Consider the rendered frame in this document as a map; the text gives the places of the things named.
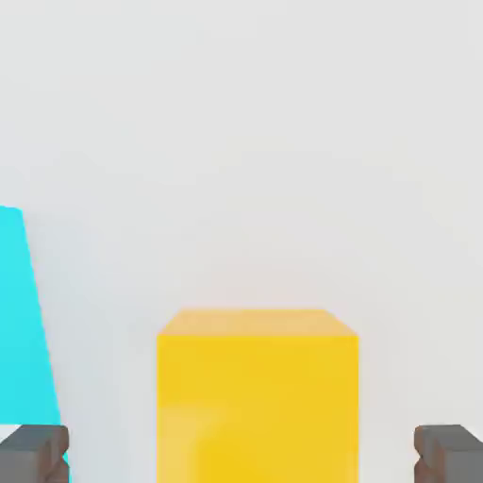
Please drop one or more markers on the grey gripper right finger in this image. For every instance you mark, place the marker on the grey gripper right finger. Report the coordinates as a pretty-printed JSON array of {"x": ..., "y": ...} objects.
[{"x": 449, "y": 453}]

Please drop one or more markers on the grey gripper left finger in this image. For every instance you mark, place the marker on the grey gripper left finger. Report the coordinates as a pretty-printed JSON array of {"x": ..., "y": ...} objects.
[{"x": 30, "y": 453}]

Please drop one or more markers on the small yellow cube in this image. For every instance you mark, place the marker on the small yellow cube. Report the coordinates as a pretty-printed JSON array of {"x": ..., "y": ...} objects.
[{"x": 257, "y": 396}]

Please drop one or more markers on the large cyan box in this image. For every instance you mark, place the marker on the large cyan box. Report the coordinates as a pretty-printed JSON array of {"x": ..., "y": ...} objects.
[{"x": 22, "y": 320}]

